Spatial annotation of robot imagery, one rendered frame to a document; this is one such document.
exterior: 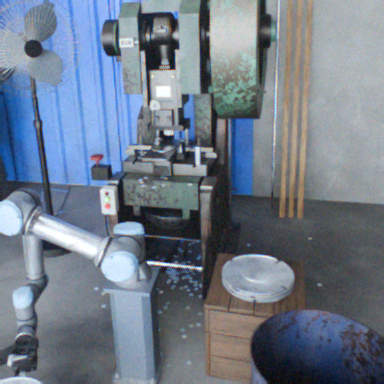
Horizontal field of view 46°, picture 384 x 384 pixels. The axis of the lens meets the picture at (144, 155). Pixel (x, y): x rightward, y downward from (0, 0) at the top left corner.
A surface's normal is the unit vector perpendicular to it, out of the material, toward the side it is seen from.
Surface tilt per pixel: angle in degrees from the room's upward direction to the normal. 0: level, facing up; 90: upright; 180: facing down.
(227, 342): 90
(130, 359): 90
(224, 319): 90
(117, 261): 93
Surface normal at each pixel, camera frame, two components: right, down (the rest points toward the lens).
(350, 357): -0.74, 0.21
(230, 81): -0.24, 0.69
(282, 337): 0.33, 0.23
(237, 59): -0.28, 0.47
